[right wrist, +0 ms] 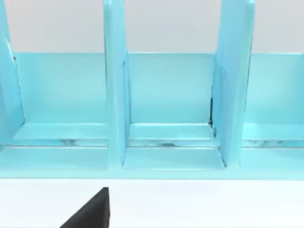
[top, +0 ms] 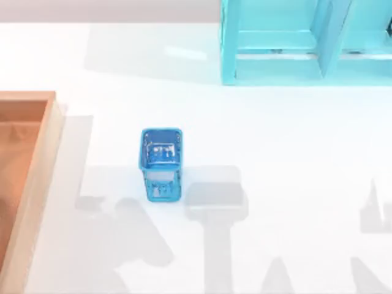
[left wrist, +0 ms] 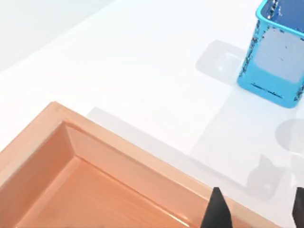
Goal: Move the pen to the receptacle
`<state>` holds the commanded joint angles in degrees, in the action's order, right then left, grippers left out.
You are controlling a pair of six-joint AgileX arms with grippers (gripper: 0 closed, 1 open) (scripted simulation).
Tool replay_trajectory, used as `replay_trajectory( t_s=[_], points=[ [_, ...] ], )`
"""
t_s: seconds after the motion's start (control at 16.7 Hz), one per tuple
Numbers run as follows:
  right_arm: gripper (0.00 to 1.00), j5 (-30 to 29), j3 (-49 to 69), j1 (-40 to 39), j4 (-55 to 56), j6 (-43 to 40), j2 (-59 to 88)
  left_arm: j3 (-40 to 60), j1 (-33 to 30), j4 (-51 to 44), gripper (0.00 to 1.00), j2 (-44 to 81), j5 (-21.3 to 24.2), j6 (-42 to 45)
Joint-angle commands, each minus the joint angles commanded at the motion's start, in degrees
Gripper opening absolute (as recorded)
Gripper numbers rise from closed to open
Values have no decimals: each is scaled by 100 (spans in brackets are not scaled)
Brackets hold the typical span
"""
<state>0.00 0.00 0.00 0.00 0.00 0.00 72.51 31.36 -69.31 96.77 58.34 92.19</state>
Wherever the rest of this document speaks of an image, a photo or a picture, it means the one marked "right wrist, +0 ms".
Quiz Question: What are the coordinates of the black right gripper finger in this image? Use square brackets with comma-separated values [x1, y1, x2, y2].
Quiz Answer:
[59, 187, 111, 228]

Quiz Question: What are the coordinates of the light blue rack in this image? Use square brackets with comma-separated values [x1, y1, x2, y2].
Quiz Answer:
[0, 0, 304, 180]

